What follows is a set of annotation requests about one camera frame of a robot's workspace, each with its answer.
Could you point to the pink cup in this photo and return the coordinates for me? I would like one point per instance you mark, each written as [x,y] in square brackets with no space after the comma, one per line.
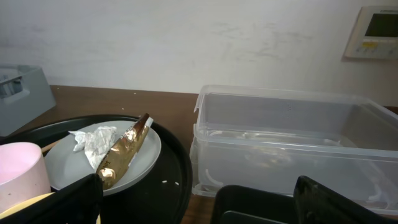
[23,173]

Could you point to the grey dishwasher rack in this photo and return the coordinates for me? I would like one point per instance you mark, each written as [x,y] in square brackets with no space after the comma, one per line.
[25,95]

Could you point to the clear plastic bin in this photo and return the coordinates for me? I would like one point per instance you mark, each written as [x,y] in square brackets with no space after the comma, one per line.
[265,139]

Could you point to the white tissue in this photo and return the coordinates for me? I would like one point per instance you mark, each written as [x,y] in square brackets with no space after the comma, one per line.
[95,144]

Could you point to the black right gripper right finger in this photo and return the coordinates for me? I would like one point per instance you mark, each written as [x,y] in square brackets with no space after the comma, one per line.
[317,204]

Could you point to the gold snack wrapper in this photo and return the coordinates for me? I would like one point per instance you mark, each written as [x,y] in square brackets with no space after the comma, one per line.
[117,160]

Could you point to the black rectangular bin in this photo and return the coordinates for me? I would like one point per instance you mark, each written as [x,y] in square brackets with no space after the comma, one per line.
[237,204]

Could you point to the wooden chopstick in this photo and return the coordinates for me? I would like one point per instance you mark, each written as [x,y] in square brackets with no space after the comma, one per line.
[48,147]

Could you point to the yellow bowl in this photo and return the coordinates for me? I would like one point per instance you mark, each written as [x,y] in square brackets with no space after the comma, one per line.
[64,206]

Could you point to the wall control panel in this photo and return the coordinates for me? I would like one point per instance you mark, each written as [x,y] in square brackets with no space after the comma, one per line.
[374,34]

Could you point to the round black tray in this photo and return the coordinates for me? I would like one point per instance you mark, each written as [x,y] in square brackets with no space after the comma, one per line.
[162,196]

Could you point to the grey plate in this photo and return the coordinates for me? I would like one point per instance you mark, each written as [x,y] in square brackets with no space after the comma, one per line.
[64,166]

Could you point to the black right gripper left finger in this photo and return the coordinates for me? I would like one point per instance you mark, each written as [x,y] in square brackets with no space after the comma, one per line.
[89,186]

